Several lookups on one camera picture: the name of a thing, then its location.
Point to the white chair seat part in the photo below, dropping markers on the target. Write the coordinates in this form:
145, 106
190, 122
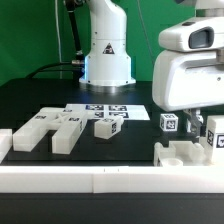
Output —
179, 153

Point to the white chair back part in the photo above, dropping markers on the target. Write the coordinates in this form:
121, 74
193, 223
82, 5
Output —
68, 125

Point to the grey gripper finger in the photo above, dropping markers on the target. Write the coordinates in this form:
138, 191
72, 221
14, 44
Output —
194, 121

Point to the white front fence wall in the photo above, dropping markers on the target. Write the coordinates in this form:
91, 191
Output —
59, 179

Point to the white paper tag sheet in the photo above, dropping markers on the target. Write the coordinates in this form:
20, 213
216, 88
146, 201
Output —
128, 112

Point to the white left fence wall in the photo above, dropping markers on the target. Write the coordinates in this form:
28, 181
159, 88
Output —
5, 142

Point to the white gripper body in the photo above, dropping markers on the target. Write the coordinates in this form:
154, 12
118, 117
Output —
187, 80

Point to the white fence wall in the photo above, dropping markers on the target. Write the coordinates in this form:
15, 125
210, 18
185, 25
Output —
59, 179
5, 142

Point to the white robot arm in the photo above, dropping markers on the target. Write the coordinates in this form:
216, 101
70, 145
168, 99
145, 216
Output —
108, 66

